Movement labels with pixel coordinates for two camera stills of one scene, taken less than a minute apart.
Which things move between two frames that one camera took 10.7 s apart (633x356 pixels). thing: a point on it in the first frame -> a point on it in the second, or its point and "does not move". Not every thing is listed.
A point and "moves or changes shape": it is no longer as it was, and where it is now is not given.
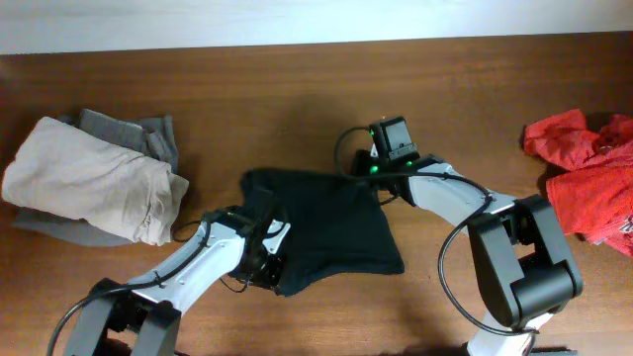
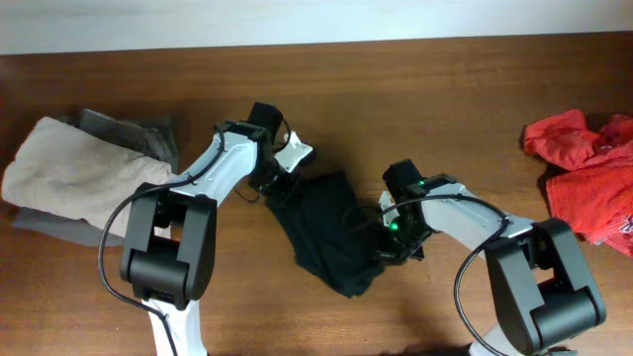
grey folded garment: (154, 138) does not move
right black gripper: (362, 165) -> (401, 248)
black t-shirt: (337, 224) moves or changes shape
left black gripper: (267, 276) -> (276, 183)
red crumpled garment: (595, 199) does not move
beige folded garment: (64, 173) does not move
